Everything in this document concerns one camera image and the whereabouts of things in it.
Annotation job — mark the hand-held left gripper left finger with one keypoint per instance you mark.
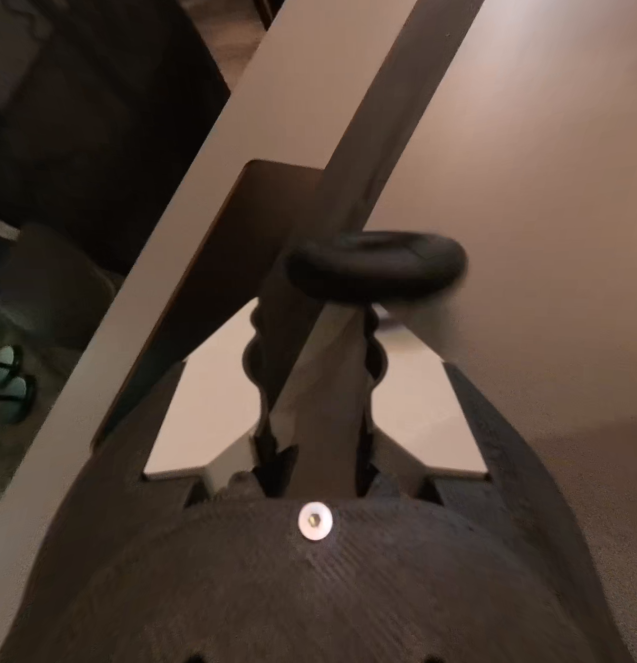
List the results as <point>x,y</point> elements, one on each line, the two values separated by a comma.
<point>204,414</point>

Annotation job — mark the black rubber tire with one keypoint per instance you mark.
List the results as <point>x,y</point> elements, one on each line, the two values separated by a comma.
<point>375,267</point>

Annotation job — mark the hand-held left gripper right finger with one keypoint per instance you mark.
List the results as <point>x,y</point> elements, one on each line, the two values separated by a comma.
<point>427,414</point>

